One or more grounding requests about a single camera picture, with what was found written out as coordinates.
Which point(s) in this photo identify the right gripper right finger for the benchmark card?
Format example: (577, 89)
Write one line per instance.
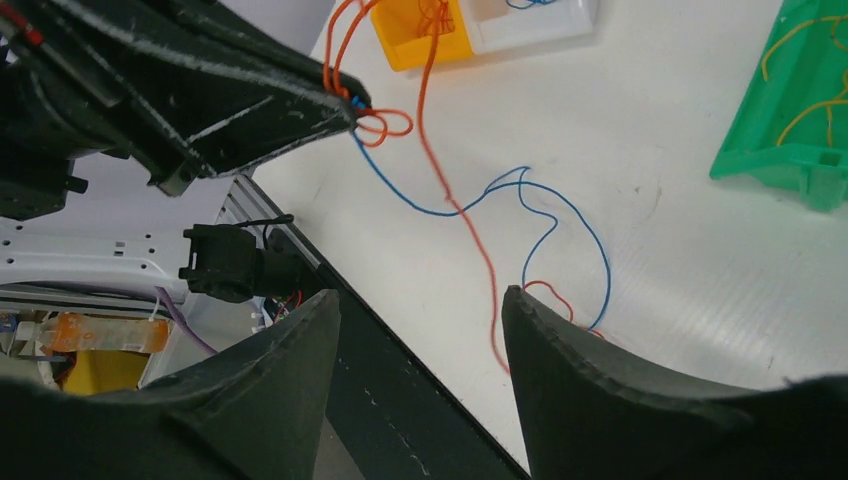
(589, 409)

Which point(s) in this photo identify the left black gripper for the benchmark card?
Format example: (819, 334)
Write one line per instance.
(83, 77)

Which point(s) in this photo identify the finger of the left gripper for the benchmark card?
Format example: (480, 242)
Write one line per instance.
(231, 41)

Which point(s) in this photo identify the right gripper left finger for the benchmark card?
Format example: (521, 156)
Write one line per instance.
(252, 411)

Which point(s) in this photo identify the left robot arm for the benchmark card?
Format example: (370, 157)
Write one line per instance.
(221, 261)

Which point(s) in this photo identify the yellow box under table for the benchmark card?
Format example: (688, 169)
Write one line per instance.
(96, 372)

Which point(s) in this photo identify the orange labelled plastic bottle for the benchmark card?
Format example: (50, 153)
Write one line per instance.
(72, 332)

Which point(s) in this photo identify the white plastic bin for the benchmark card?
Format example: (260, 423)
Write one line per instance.
(498, 25)

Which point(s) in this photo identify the green plastic bin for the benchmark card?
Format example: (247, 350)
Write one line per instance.
(790, 129)

